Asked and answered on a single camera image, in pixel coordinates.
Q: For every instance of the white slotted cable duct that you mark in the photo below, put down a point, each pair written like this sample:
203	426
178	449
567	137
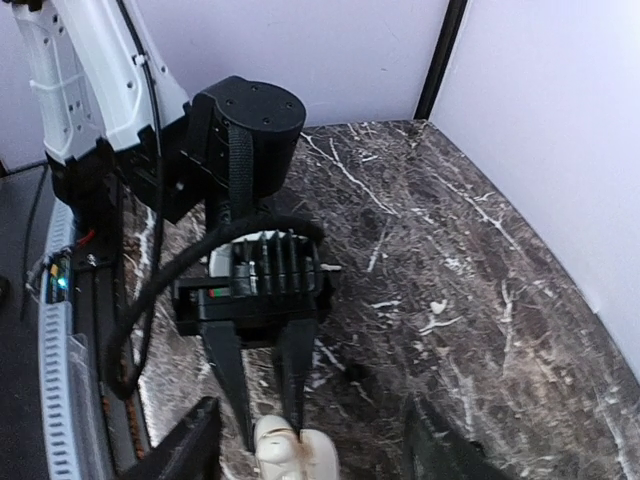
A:
54	327

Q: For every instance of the white charging case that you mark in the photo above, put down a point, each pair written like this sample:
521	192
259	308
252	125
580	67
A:
283	454

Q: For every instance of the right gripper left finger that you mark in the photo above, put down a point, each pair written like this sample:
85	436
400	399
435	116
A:
191	450

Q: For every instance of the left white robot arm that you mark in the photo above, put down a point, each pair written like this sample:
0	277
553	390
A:
110	104

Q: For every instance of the left black frame post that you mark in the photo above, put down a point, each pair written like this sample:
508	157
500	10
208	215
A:
440	59

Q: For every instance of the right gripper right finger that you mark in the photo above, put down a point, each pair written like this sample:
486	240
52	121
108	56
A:
434	449

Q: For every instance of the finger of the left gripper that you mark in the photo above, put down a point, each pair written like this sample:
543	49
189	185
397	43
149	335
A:
223	349
295	344

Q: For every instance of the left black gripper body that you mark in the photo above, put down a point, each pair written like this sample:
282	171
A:
259	282

